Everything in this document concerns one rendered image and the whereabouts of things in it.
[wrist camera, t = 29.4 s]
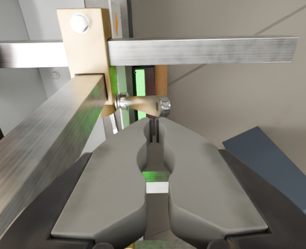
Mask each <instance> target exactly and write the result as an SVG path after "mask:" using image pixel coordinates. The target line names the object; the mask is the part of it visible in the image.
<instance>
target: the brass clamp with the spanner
mask: <svg viewBox="0 0 306 249"><path fill-rule="evenodd" d="M56 12H57V16H58V21H59V25H60V30H61V34H62V39H63V43H64V48H65V52H66V57H67V61H68V66H69V70H70V74H71V79H72V78H73V77H74V76H75V75H96V74H103V75H104V81H105V88H106V95H107V101H106V103H105V105H104V107H103V109H102V111H101V113H100V116H99V118H102V117H107V116H110V115H112V114H113V113H115V112H116V111H117V109H116V108H115V94H116V93H118V90H117V81H116V72H115V66H110V59H109V50H108V40H110V39H112V32H111V22H110V13H109V9H108V8H100V7H93V8H58V9H56ZM75 13H83V14H85V15H86V16H87V17H88V19H89V21H90V29H89V31H88V32H87V33H84V34H80V33H77V32H76V31H73V29H72V27H71V25H70V23H69V21H70V20H71V17H72V16H73V15H74V14H75Z"/></svg>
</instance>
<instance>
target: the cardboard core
mask: <svg viewBox="0 0 306 249"><path fill-rule="evenodd" d="M167 66H168V65H154V67H155V95H165V96H167Z"/></svg>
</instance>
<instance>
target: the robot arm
mask: <svg viewBox="0 0 306 249"><path fill-rule="evenodd" d="M154 127H155V135H156V142H157V143H159V144H160V145H161V146H162V147H163V149H164V151H163V164H164V166H165V167H166V168H167V169H168V171H169V172H170V173H171V175H170V176H169V179H168V213H169V221H170V228H171V231H172V233H173V234H174V235H175V236H176V237H178V238H179V239H181V240H183V241H185V242H186V243H188V244H190V245H192V246H194V247H195V248H197V249H306V214H305V213H304V212H303V211H302V210H301V209H300V208H299V207H298V206H297V205H296V204H295V203H294V202H292V201H291V200H290V199H289V198H288V197H287V196H286V195H284V194H283V193H282V192H281V191H280V190H278V189H277V188H276V187H275V186H273V185H272V184H271V183H269V182H268V181H267V180H266V179H264V178H263V177H262V176H260V175H259V174H258V173H256V172H255V171H254V170H253V169H251V168H250V167H249V166H248V165H246V164H245V163H244V162H243V161H241V160H240V159H239V158H237V157H236V156H235V155H234V154H232V153H231V152H230V151H228V150H227V149H218V148H217V147H216V146H215V145H213V144H212V143H211V142H210V141H208V140H207V139H205V138H204V137H202V136H201V135H199V134H198V133H196V132H194V131H192V130H190V129H188V128H186V127H184V126H182V125H180V124H178V123H175V122H173V121H171V120H169V119H167V118H165V117H161V118H158V119H155V120H154ZM152 142H153V119H152V118H147V117H144V118H141V119H139V120H138V121H136V122H134V123H132V124H131V125H129V126H127V127H125V128H124V129H122V130H120V131H118V132H117V133H115V134H113V135H112V136H110V137H109V138H108V139H106V140H105V141H104V142H102V143H101V144H100V145H99V146H98V147H97V148H96V149H95V150H94V151H92V152H84V153H83V154H82V155H81V156H80V157H79V158H78V159H77V160H76V161H74V162H73V163H72V164H71V165H70V166H69V167H68V168H67V169H66V170H64V171H63V172H62V173H61V174H60V175H59V176H58V177H57V178H55V179H54V180H53V181H52V182H51V183H50V184H49V185H48V186H47V187H45V188H44V189H43V190H42V191H41V192H40V193H39V194H38V195H37V196H35V197H34V198H33V199H32V200H31V201H30V202H29V203H28V204H27V205H26V206H25V207H24V208H23V209H22V211H21V212H20V213H19V214H18V215H17V216H16V217H15V218H14V220H13V221H12V222H11V223H10V225H9V226H8V227H7V228H6V230H5V231H4V232H3V234H2V235H1V236H0V249H125V248H126V247H128V246H129V245H131V244H132V243H134V242H135V241H137V240H138V239H140V238H141V237H143V235H144V234H145V232H146V229H147V211H148V206H147V186H146V178H145V176H144V175H143V174H142V172H143V170H144V169H145V168H146V167H147V165H148V159H147V147H148V145H149V144H150V143H152Z"/></svg>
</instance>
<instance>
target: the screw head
mask: <svg viewBox="0 0 306 249"><path fill-rule="evenodd" d="M69 23H70V25H71V27H72V29H73V31H76V32H77V33H80V34H84V33H87V32H88V31H89V29H90V21H89V19H88V17H87V16H86V15H85V14H83V13H75V14H74V15H73V16H72V17H71V20H70V21H69Z"/></svg>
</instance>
